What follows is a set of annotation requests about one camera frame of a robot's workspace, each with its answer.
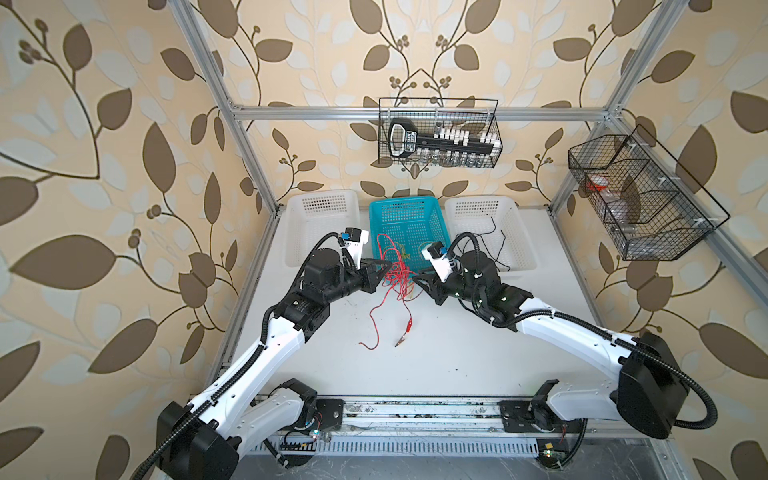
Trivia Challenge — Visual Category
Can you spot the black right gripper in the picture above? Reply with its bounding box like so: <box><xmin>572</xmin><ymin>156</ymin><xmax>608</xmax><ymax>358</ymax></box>
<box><xmin>412</xmin><ymin>265</ymin><xmax>483</xmax><ymax>308</ymax></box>

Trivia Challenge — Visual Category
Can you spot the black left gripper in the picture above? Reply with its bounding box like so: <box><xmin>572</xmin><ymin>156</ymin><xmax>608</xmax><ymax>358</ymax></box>
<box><xmin>320</xmin><ymin>256</ymin><xmax>391</xmax><ymax>307</ymax></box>

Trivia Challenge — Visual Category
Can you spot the red cable with clip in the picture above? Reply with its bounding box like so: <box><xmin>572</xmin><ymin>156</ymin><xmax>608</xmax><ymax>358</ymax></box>
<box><xmin>358</xmin><ymin>232</ymin><xmax>421</xmax><ymax>351</ymax></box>

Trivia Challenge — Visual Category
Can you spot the yellow cable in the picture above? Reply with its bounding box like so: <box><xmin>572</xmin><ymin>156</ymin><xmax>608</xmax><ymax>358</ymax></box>
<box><xmin>392</xmin><ymin>236</ymin><xmax>421</xmax><ymax>262</ymax></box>

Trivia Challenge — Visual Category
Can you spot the black cable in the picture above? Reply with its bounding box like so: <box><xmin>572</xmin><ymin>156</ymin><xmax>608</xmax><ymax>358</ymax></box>
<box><xmin>467</xmin><ymin>215</ymin><xmax>511</xmax><ymax>271</ymax></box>

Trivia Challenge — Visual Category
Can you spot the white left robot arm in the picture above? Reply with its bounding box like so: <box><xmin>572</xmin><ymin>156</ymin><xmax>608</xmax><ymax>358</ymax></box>
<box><xmin>133</xmin><ymin>227</ymin><xmax>392</xmax><ymax>479</ymax></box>

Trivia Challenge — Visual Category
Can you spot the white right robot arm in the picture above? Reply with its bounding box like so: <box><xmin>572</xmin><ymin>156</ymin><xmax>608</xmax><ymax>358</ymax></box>
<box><xmin>413</xmin><ymin>232</ymin><xmax>719</xmax><ymax>439</ymax></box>

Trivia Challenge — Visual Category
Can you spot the teal plastic basket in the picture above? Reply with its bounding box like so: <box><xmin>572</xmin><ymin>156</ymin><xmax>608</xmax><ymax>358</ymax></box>
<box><xmin>368</xmin><ymin>196</ymin><xmax>451</xmax><ymax>273</ymax></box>

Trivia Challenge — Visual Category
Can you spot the white plastic basket left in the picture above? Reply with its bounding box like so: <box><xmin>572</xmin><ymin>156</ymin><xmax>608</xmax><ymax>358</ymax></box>
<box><xmin>284</xmin><ymin>190</ymin><xmax>361</xmax><ymax>267</ymax></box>

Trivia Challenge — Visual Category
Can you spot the white plastic basket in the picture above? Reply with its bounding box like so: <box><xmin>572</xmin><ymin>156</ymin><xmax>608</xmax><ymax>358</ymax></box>
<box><xmin>284</xmin><ymin>190</ymin><xmax>361</xmax><ymax>267</ymax></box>
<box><xmin>445</xmin><ymin>196</ymin><xmax>538</xmax><ymax>274</ymax></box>

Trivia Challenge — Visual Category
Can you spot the white plastic basket right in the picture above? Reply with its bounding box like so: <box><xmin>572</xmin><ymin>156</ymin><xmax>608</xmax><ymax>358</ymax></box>
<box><xmin>445</xmin><ymin>196</ymin><xmax>538</xmax><ymax>274</ymax></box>

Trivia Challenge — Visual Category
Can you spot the black tool in basket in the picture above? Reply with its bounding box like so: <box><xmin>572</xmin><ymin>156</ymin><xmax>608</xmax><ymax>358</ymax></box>
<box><xmin>384</xmin><ymin>118</ymin><xmax>503</xmax><ymax>158</ymax></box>

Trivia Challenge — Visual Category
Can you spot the red object in basket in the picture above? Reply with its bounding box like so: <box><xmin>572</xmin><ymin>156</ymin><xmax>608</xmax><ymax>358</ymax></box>
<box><xmin>584</xmin><ymin>175</ymin><xmax>610</xmax><ymax>194</ymax></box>

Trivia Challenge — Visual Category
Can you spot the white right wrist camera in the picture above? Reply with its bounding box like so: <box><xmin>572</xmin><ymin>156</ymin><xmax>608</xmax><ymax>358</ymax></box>
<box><xmin>421</xmin><ymin>241</ymin><xmax>455</xmax><ymax>283</ymax></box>

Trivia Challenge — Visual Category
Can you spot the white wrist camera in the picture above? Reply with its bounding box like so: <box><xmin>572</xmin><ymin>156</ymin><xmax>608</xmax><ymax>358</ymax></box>
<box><xmin>341</xmin><ymin>227</ymin><xmax>370</xmax><ymax>270</ymax></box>
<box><xmin>421</xmin><ymin>241</ymin><xmax>455</xmax><ymax>283</ymax></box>

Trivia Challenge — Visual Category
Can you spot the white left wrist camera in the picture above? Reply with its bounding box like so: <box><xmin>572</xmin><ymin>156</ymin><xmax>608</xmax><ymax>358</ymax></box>
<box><xmin>341</xmin><ymin>227</ymin><xmax>370</xmax><ymax>270</ymax></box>

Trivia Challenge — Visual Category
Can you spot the metal base rail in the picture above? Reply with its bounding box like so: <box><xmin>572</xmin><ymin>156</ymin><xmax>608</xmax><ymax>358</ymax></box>
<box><xmin>176</xmin><ymin>394</ymin><xmax>649</xmax><ymax>460</ymax></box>

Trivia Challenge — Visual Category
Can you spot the black wire basket back wall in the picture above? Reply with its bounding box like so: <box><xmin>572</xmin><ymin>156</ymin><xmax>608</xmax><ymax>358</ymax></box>
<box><xmin>378</xmin><ymin>96</ymin><xmax>503</xmax><ymax>169</ymax></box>

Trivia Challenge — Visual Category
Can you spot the black wire basket wall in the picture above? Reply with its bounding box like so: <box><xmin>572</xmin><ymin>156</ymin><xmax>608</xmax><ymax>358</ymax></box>
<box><xmin>378</xmin><ymin>96</ymin><xmax>503</xmax><ymax>169</ymax></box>
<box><xmin>568</xmin><ymin>125</ymin><xmax>731</xmax><ymax>262</ymax></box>

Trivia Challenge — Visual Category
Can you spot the aluminium frame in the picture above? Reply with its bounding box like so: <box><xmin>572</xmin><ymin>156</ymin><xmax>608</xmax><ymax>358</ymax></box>
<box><xmin>189</xmin><ymin>1</ymin><xmax>767</xmax><ymax>479</ymax></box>

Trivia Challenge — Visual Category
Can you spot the black wire basket right wall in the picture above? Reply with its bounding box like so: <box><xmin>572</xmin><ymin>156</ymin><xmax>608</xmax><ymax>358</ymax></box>
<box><xmin>568</xmin><ymin>125</ymin><xmax>731</xmax><ymax>262</ymax></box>

